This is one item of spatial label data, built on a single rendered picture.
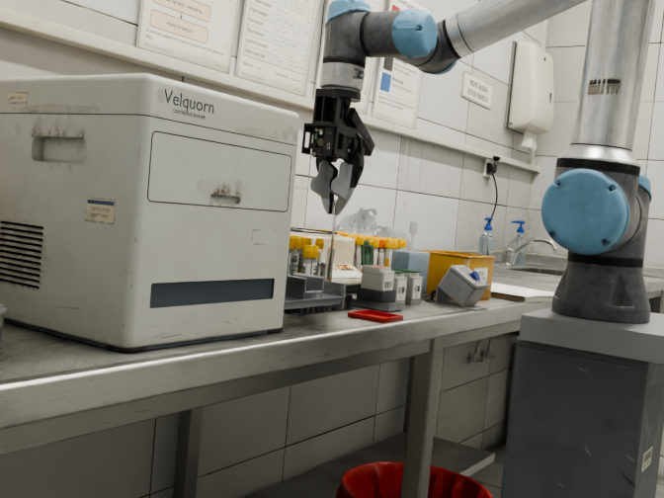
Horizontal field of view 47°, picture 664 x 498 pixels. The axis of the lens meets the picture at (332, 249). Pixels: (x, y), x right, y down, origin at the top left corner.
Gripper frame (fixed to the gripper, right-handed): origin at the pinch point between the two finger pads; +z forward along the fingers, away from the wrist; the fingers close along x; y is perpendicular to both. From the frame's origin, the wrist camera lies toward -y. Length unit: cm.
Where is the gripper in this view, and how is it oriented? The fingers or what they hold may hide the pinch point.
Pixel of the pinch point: (335, 207)
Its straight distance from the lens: 135.5
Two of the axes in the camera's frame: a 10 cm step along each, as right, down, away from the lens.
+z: -1.0, 9.9, 0.5
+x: 8.3, 1.1, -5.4
